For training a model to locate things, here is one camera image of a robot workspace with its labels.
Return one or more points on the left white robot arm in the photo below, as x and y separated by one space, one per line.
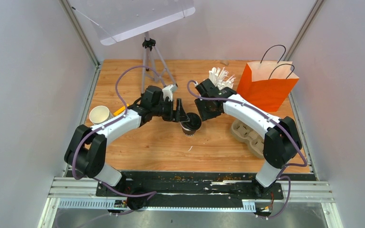
87 149

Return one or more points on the bundle of wrapped straws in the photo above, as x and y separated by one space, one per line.
221 78

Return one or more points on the grey tripod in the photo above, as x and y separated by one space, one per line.
150 49

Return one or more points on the orange paper bag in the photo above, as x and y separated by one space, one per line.
266 84

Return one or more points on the black paper coffee cup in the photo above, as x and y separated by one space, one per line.
189 130

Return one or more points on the stack of paper cups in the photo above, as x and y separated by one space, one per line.
100 114

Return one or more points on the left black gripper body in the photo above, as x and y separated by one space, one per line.
168 113

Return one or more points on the yellow triangular plastic stand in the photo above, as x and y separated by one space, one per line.
119 111

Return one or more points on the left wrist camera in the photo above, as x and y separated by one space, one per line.
168 92

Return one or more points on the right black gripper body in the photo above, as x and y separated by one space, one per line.
206 112

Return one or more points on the cardboard cup carrier tray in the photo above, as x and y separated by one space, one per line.
245 134

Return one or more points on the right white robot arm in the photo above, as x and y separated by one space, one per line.
280 135

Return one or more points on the black cup lid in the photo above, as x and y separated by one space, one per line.
194 122

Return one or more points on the white reflector board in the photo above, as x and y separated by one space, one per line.
117 20

